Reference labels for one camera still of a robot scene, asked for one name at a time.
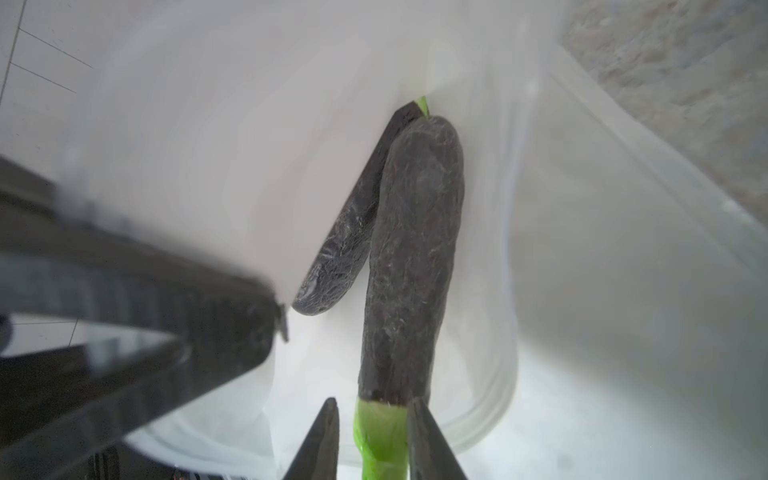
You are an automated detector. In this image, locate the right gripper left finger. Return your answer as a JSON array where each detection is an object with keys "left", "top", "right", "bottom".
[{"left": 283, "top": 397, "right": 340, "bottom": 480}]

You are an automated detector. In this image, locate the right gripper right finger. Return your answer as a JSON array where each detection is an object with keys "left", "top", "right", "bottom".
[{"left": 407, "top": 398, "right": 467, "bottom": 480}]

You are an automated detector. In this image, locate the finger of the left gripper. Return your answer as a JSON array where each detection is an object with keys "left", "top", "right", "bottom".
[
  {"left": 1, "top": 160, "right": 284, "bottom": 406},
  {"left": 1, "top": 339, "right": 189, "bottom": 479}
]

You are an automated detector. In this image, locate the clear zip-top bag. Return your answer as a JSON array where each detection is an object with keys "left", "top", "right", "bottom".
[{"left": 59, "top": 0, "right": 768, "bottom": 480}]

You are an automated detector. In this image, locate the dark purple eggplant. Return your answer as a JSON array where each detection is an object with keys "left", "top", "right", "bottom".
[
  {"left": 292, "top": 101, "right": 425, "bottom": 316},
  {"left": 354, "top": 116, "right": 465, "bottom": 479}
]

